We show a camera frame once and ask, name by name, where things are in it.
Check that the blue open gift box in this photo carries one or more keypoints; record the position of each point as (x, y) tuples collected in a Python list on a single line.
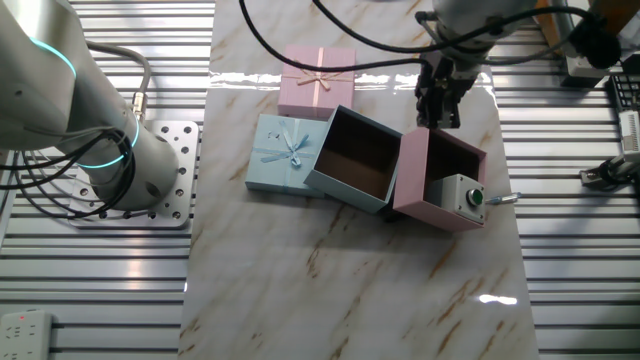
[(360, 160)]

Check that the white power strip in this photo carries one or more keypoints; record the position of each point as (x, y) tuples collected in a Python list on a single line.
[(25, 335)]

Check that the small silver pen tool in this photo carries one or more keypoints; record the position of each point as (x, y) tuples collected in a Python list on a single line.
[(502, 199)]

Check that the white marble pattern mat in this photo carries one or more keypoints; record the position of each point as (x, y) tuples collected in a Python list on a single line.
[(325, 290)]

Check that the pink open gift box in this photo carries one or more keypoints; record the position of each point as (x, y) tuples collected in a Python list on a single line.
[(410, 175)]

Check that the blue box lid with bow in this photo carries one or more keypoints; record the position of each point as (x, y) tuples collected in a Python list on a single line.
[(270, 175)]

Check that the ribbed silver camera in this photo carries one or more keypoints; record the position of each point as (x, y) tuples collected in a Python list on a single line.
[(631, 131)]

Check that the black round mount knob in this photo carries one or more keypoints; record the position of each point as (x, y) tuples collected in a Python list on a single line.
[(597, 47)]

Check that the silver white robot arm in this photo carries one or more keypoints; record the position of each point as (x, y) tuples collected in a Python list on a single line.
[(50, 90)]

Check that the grey push button switch box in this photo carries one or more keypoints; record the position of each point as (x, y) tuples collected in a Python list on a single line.
[(462, 200)]

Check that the perforated metal robot base plate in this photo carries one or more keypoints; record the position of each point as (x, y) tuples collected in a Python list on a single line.
[(185, 165)]

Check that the black keyboard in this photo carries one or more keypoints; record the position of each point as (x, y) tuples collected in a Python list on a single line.
[(627, 92)]

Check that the pink box lid with bow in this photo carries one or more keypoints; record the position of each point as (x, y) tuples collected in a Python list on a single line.
[(335, 95)]

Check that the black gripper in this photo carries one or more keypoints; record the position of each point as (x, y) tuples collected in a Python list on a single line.
[(447, 72)]

